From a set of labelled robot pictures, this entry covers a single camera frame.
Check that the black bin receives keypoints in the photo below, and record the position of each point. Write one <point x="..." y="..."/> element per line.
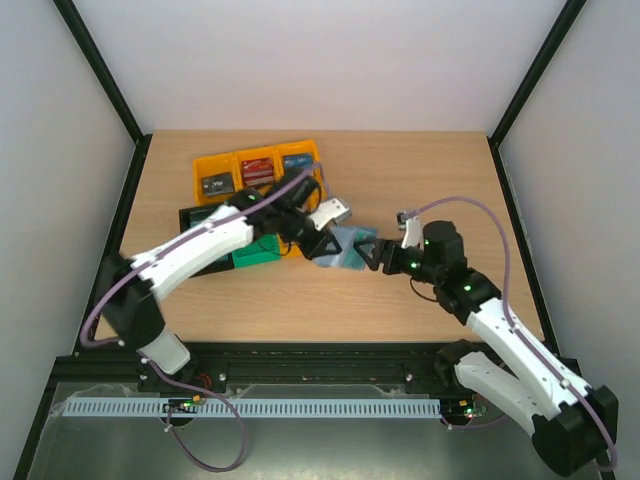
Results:
<point x="222" y="264"/>

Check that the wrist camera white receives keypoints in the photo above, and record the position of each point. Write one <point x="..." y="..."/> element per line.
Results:
<point x="332" y="210"/>
<point x="412" y="228"/>

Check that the red card stack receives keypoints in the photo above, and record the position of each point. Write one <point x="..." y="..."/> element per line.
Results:
<point x="257" y="172"/>

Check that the left black frame post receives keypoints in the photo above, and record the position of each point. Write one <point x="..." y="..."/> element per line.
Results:
<point x="86" y="43"/>

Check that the blue card stack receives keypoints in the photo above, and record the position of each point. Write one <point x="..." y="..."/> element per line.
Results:
<point x="302" y="160"/>

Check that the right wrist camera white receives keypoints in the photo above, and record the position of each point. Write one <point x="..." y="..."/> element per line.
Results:
<point x="412" y="228"/>

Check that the white slotted cable duct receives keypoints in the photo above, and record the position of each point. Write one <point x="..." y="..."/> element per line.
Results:
<point x="255" y="408"/>

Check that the blue card holder wallet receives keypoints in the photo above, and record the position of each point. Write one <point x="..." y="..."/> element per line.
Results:
<point x="348" y="258"/>

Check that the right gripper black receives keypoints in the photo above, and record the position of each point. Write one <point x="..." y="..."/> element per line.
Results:
<point x="385" y="256"/>

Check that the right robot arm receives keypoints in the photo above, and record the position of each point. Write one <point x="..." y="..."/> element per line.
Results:
<point x="570" y="422"/>

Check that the yellow bin back middle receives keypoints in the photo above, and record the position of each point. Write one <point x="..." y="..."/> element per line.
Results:
<point x="260" y="152"/>

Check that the green bin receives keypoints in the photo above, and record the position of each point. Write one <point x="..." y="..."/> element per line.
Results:
<point x="264" y="250"/>

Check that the right black frame post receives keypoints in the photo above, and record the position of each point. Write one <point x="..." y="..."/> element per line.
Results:
<point x="561" y="26"/>

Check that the yellow bin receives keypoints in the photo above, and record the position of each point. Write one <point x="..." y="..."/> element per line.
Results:
<point x="306" y="146"/>
<point x="260" y="152"/>
<point x="212" y="165"/>
<point x="289" y="250"/>

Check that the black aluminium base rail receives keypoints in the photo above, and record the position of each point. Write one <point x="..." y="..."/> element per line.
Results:
<point x="410" y="367"/>

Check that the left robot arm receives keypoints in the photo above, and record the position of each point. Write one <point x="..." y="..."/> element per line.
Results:
<point x="132" y="289"/>

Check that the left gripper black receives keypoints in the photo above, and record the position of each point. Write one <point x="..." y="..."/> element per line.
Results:
<point x="321" y="248"/>

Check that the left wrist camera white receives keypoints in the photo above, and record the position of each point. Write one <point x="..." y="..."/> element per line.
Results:
<point x="332" y="210"/>

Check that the black frame post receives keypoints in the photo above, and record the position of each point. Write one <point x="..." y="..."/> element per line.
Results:
<point x="561" y="26"/>
<point x="86" y="43"/>

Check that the yellow bin front right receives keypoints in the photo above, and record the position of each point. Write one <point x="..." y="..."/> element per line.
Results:
<point x="289" y="250"/>

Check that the yellow bin back left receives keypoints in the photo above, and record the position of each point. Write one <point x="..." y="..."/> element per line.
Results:
<point x="212" y="165"/>

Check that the black VIP card stack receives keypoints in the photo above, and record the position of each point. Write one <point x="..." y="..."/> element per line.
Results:
<point x="219" y="184"/>

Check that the teal VIP card stack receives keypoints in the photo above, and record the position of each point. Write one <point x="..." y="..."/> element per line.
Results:
<point x="196" y="217"/>

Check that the yellow bin back right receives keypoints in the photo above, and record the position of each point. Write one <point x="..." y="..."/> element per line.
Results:
<point x="306" y="146"/>

